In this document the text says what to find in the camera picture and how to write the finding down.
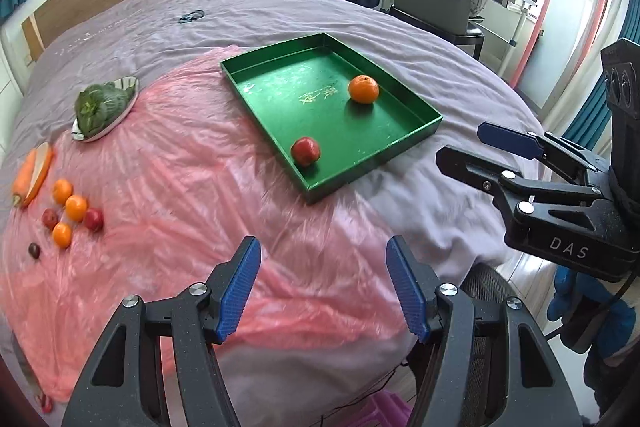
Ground dark plum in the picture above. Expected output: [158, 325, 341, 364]
[28, 243, 41, 260]

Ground orange mandarin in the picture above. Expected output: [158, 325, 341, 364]
[52, 179, 74, 206]
[65, 194, 89, 222]
[51, 222, 73, 249]

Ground red apple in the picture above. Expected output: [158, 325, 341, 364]
[290, 136, 321, 168]
[82, 208, 104, 233]
[41, 208, 60, 231]

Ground red apple back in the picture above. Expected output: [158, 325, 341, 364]
[41, 208, 60, 231]

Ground large front orange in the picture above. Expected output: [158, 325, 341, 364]
[348, 75, 380, 105]

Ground orange mandarin back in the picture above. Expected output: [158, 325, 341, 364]
[52, 179, 74, 206]

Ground right blue gloved hand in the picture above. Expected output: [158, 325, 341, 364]
[546, 267, 639, 366]

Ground teal curtain right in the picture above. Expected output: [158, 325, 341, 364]
[563, 0, 640, 150]

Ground pink plastic sheet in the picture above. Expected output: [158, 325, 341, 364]
[1, 46, 411, 402]

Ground green rectangular tray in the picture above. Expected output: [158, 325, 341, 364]
[220, 34, 442, 204]

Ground orange carrot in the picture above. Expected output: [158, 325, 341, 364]
[12, 148, 37, 207]

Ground orange oval dish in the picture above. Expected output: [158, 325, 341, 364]
[21, 143, 53, 208]

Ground green leafy vegetable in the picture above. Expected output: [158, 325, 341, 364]
[75, 82, 134, 139]

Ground white patterned plate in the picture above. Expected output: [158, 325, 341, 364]
[72, 76, 139, 142]

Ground small blue object on bed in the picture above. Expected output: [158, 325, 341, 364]
[178, 10, 205, 24]

